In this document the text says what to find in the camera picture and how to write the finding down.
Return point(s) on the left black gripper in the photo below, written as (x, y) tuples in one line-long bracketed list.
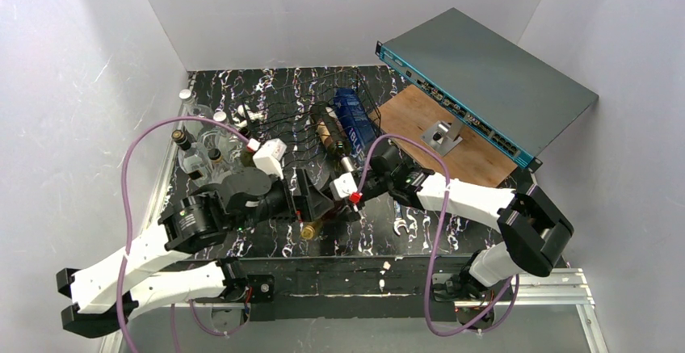
[(298, 196)]

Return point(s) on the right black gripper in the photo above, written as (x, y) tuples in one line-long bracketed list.
[(372, 169)]

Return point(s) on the dark wine bottle gold cap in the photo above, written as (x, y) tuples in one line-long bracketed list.
[(312, 229)]

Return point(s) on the blue label clear bottle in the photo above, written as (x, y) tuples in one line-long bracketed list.
[(357, 113)]

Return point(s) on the dark wine bottle silver cap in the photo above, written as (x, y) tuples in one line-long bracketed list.
[(246, 156)]

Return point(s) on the clear bottle dark label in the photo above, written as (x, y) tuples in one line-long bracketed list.
[(214, 137)]

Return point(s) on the clear bottle gold label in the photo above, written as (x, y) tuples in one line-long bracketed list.
[(192, 158)]

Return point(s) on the clear bottle brown neck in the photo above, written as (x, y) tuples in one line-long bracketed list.
[(219, 166)]

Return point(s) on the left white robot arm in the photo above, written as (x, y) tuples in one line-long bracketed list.
[(133, 280)]

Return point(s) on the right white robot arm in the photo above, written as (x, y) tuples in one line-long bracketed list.
[(534, 231)]

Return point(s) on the silver combination wrench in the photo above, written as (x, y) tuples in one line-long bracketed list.
[(399, 224)]

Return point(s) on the brown wooden board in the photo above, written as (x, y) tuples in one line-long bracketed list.
[(411, 113)]

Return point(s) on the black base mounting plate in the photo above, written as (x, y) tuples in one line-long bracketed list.
[(341, 287)]

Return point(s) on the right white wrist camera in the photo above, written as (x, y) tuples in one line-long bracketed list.
[(344, 189)]

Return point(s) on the black wire wine rack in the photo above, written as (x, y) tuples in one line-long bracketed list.
[(278, 107)]

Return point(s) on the grey metal bracket stand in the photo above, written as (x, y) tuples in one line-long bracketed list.
[(443, 137)]

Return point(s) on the teal network switch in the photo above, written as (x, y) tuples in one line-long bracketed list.
[(514, 100)]

